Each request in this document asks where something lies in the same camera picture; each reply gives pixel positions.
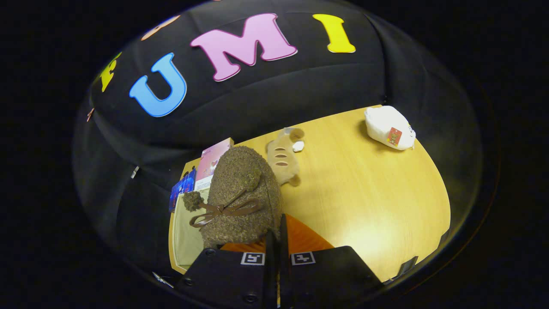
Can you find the tan bread-shaped plush toy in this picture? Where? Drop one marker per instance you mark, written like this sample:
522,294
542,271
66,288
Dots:
283,159

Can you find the brown fuzzy shoe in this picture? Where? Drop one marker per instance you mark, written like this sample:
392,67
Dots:
244,171

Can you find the red cloth clip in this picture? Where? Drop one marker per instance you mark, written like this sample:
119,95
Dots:
90,114

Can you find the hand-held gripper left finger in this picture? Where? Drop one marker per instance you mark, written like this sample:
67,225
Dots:
270,274

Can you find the pink book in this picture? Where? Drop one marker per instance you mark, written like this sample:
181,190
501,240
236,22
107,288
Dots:
212,161

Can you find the small white round tag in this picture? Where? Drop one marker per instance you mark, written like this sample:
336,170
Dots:
298,146

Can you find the white plush toy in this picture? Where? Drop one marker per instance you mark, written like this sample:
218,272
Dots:
381,122

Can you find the black backdrop cloth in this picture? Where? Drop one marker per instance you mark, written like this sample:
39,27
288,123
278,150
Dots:
300,90

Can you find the silver cloth clip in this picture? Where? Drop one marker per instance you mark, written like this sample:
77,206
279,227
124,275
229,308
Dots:
134,172

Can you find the grey-green fabric storage box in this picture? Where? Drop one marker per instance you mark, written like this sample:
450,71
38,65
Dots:
186,240

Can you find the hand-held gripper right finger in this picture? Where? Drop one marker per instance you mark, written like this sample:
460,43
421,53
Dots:
284,257

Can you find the blue book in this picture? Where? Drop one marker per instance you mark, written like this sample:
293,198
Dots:
182,189

